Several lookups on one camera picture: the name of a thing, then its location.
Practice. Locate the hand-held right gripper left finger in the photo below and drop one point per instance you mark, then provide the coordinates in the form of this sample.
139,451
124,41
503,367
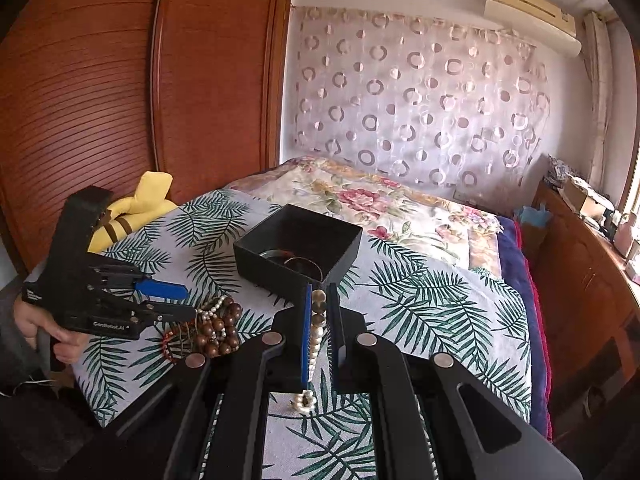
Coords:
302,332

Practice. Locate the circle-patterned sheer curtain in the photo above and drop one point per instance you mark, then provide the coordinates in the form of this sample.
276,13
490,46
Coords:
410,100

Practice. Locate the beige window curtain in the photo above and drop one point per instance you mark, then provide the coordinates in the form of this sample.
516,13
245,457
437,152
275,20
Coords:
600,100

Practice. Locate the brown wooden wardrobe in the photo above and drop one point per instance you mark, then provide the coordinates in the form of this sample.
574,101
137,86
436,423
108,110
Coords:
100,85

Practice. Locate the leaf-print white cloth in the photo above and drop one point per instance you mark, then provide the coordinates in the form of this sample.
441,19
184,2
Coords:
425,300

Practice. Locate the thin dark bangle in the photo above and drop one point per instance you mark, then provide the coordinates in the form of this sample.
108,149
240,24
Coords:
302,265

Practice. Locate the wall air conditioner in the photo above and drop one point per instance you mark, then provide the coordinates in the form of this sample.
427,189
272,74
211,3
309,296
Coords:
535,20

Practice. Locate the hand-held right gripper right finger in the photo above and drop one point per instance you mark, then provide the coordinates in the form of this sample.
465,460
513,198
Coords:
336,350

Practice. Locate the person's left hand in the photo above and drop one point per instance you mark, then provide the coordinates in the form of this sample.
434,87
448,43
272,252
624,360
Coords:
27,322

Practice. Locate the brown wooden cabinet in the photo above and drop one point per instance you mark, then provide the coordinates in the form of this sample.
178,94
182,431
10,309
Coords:
585,285

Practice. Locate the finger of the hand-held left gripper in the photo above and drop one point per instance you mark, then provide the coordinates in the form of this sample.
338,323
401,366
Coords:
170,314
162,290

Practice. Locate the floral quilt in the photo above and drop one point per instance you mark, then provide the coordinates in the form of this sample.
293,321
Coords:
360,200

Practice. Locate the dark blue blanket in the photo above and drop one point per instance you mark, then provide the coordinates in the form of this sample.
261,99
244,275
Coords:
520,280

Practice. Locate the yellow plush toy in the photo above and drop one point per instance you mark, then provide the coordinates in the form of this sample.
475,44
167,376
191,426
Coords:
135,210

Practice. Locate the cardboard box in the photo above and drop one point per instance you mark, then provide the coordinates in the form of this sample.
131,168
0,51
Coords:
582,197

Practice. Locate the black square box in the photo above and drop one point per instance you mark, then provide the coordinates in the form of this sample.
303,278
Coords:
295,227

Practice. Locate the blue bag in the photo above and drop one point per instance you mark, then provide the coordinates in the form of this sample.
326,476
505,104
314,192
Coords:
534,215

